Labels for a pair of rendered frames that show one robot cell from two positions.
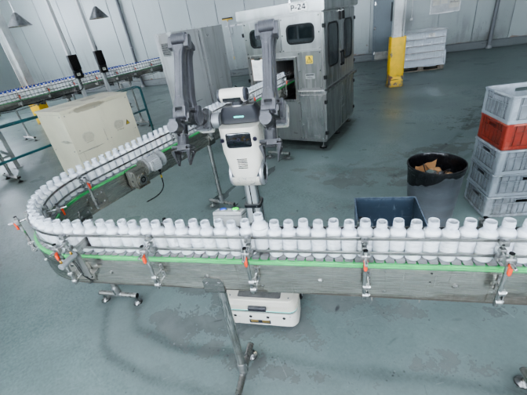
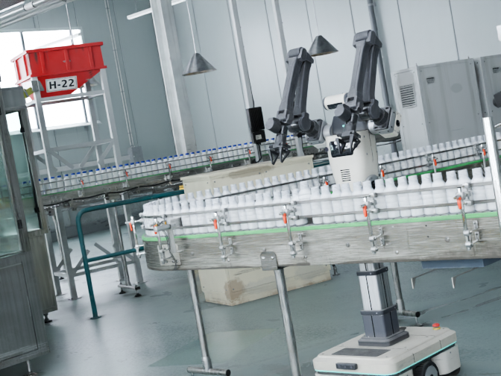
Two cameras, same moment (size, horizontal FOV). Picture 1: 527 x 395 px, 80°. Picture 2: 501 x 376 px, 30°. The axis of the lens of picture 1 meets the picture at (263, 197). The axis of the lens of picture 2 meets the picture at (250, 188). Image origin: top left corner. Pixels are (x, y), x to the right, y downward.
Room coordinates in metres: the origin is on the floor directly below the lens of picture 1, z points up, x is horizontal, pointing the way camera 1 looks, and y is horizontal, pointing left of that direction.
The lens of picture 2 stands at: (-2.77, -1.79, 1.43)
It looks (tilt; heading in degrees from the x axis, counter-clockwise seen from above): 3 degrees down; 29
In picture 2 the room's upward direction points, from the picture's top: 10 degrees counter-clockwise
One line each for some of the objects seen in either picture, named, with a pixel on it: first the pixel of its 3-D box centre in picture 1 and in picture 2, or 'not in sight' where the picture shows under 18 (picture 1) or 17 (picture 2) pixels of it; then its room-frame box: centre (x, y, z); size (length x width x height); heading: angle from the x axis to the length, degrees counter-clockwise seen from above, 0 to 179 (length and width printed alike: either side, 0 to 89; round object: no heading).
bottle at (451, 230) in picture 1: (449, 240); (440, 193); (0.86, -0.64, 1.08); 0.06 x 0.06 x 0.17
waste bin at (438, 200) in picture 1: (431, 195); not in sight; (2.31, -1.47, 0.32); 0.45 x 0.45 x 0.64
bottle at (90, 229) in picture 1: (94, 235); (186, 218); (1.26, 0.82, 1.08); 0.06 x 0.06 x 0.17
